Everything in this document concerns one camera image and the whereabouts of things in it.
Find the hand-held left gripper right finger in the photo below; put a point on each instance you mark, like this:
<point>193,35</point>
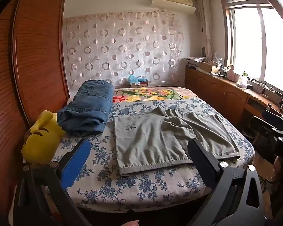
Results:
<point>202,164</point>

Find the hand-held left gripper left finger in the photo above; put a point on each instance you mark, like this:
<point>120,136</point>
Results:
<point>75,162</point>

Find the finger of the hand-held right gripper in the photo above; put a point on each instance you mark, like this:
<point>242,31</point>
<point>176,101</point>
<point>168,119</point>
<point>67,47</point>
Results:
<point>261,131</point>
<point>272,116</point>

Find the grey pants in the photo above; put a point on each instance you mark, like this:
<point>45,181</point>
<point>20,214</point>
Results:
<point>143,141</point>

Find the person's left hand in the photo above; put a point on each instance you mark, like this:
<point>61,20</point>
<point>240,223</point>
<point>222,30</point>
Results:
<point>131,223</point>

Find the yellow plush toy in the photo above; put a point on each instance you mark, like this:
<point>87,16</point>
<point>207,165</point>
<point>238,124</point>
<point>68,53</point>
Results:
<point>42,141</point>

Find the green cap bottle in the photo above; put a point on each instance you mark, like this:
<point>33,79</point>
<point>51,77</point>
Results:
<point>242,80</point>

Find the person's dark clothing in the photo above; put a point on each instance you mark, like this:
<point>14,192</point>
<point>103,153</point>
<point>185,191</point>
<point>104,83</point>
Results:
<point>281,197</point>

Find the folded blue jeans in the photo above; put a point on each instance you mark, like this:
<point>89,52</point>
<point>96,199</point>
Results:
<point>89,108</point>

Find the pale pink bottle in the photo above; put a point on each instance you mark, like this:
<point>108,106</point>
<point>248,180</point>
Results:
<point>231,74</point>

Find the long wooden cabinet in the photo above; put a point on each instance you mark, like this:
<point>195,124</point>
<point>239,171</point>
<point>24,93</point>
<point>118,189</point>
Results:
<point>217,91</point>

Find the bed with floral sheet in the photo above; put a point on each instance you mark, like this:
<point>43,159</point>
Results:
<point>132,188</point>

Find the window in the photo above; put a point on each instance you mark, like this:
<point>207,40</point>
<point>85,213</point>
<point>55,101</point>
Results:
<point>250,40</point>

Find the open cardboard box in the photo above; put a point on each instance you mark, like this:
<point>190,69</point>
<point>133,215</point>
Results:
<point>207,67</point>

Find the colourful floral blanket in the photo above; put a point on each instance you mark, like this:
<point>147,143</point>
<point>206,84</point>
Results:
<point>151,94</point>

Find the stack of papers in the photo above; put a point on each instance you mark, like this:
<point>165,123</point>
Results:
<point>194,61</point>

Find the small cardboard box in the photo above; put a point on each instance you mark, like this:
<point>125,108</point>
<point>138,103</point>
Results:
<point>143,84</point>

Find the teal cloth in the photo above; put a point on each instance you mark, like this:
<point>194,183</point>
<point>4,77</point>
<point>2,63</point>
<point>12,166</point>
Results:
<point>135,78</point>

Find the bundled pale window curtain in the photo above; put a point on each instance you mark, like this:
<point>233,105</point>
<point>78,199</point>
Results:
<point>205,28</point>

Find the wooden headboard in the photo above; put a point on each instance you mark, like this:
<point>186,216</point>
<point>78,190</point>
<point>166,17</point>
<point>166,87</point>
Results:
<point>37,51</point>

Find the circle pattern curtain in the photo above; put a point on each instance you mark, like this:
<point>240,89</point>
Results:
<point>122,51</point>

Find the beige air conditioner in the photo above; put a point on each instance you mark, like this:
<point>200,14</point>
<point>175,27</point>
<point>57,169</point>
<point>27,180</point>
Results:
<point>172,1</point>

